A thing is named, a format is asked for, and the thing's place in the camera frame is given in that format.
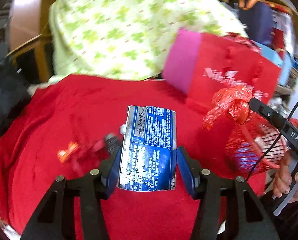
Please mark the red plastic bag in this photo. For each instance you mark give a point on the red plastic bag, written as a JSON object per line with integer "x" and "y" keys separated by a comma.
{"x": 233, "y": 102}

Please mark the magenta pillow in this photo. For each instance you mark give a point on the magenta pillow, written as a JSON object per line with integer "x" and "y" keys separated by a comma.
{"x": 180, "y": 63}

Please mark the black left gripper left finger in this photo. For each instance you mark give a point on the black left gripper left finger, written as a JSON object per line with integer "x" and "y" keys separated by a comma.
{"x": 54, "y": 216}

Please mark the green clover patterned quilt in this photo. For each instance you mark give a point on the green clover patterned quilt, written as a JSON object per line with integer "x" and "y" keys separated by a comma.
{"x": 128, "y": 39}

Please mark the black clothing pile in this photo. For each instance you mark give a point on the black clothing pile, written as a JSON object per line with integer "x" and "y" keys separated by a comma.
{"x": 14, "y": 95}

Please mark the navy blue hanging garment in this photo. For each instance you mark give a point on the navy blue hanging garment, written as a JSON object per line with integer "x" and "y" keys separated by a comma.
{"x": 257, "y": 16}

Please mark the wooden nightstand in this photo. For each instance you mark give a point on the wooden nightstand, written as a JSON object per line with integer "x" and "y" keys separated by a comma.
{"x": 30, "y": 39}

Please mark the red orange candy wrapper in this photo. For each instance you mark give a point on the red orange candy wrapper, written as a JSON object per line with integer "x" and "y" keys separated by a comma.
{"x": 63, "y": 155}

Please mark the red mesh trash basket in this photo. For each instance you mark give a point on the red mesh trash basket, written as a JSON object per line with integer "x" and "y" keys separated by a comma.
{"x": 248, "y": 142}

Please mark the right hand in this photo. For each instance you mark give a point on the right hand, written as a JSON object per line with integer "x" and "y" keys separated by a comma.
{"x": 283, "y": 179}

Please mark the red paper shopping bag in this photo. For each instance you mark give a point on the red paper shopping bag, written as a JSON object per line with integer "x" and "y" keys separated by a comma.
{"x": 222, "y": 62}

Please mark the blue silver foil wrapper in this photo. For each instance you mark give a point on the blue silver foil wrapper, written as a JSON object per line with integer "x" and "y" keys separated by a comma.
{"x": 148, "y": 160}

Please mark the red blanket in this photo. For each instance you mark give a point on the red blanket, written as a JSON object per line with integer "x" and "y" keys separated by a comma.
{"x": 84, "y": 109}

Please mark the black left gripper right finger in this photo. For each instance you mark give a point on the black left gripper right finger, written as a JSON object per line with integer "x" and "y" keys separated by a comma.
{"x": 228, "y": 208}

